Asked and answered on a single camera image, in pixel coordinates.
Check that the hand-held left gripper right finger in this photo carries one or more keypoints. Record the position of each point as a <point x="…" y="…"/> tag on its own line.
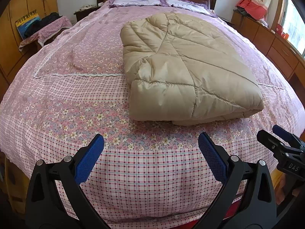
<point x="213" y="159"/>

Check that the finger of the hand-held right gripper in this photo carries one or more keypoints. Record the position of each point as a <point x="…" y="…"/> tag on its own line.
<point x="282" y="132"/>
<point x="269" y="139"/>

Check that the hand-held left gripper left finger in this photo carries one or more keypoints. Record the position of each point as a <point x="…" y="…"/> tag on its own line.
<point x="89" y="162"/>

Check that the beige down jacket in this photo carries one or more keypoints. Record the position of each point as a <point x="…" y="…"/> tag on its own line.
<point x="185" y="76"/>

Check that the dark clothes pile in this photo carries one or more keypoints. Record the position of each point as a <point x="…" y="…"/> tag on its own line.
<point x="47" y="20"/>

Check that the person's right hand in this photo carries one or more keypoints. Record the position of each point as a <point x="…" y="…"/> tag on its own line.
<point x="283" y="188"/>

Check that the orange cup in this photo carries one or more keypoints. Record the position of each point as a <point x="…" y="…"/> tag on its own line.
<point x="286" y="35"/>

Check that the bed with pink floral bedspread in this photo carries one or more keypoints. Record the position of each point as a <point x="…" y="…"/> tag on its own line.
<point x="95" y="64"/>

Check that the wooden dresser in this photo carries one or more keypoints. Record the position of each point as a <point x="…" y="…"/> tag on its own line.
<point x="262" y="35"/>

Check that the red box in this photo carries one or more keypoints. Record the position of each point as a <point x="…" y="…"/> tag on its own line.
<point x="280" y="28"/>

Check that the window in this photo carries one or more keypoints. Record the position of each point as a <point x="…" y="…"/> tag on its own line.
<point x="295" y="23"/>

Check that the white cloth bundle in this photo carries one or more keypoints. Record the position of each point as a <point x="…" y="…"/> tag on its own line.
<point x="264" y="22"/>

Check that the dark wooden nightstand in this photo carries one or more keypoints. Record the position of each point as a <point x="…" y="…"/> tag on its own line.
<point x="82" y="15"/>

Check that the purple frilled pillow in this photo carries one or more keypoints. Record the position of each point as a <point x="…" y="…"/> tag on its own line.
<point x="185" y="4"/>
<point x="133" y="2"/>

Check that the wooden bed frame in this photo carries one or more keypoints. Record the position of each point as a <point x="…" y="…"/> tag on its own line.
<point x="16" y="186"/>

